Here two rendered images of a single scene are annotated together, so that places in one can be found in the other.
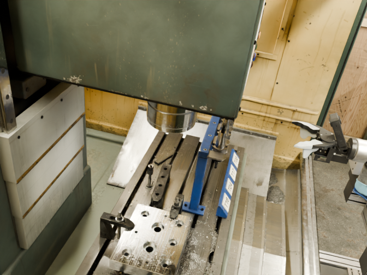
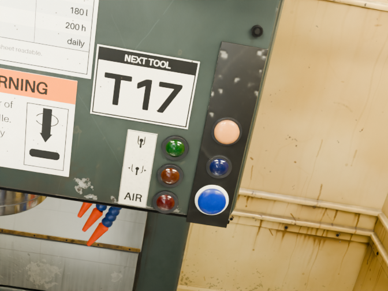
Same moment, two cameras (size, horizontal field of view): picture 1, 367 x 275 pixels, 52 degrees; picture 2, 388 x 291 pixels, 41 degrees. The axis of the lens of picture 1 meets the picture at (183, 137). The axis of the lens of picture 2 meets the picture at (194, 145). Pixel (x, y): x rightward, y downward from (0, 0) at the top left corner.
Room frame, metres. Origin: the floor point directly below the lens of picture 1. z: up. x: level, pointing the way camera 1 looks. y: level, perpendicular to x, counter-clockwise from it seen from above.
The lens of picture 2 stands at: (1.14, -0.67, 1.87)
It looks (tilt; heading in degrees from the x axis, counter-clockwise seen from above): 23 degrees down; 76
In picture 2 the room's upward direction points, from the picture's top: 11 degrees clockwise
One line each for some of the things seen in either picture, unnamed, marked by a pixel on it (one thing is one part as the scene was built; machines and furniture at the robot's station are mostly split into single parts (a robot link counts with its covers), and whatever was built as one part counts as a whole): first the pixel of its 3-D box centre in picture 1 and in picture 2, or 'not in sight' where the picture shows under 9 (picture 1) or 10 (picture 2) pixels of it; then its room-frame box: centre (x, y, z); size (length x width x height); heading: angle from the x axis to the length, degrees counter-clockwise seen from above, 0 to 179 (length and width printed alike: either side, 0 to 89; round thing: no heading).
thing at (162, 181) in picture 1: (161, 186); not in sight; (1.29, 0.07, 0.93); 0.26 x 0.05 x 0.06; 175
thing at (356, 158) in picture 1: (358, 149); not in sight; (1.04, -0.57, 1.43); 0.08 x 0.05 x 0.08; 173
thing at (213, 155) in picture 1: (217, 156); not in sight; (1.20, -0.14, 1.21); 0.07 x 0.05 x 0.01; 80
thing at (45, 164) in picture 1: (51, 159); (54, 206); (1.10, 0.49, 1.16); 0.48 x 0.05 x 0.51; 170
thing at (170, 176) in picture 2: not in sight; (170, 175); (1.24, -0.20, 1.62); 0.02 x 0.01 x 0.02; 170
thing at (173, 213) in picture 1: (176, 210); not in sight; (1.11, -0.01, 0.97); 0.13 x 0.03 x 0.15; 170
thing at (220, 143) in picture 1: (221, 138); not in sight; (1.25, -0.15, 1.26); 0.04 x 0.04 x 0.07
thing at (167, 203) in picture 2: not in sight; (165, 202); (1.24, -0.20, 1.59); 0.02 x 0.01 x 0.02; 170
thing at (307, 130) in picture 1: (303, 131); not in sight; (1.12, -0.41, 1.43); 0.09 x 0.03 x 0.06; 47
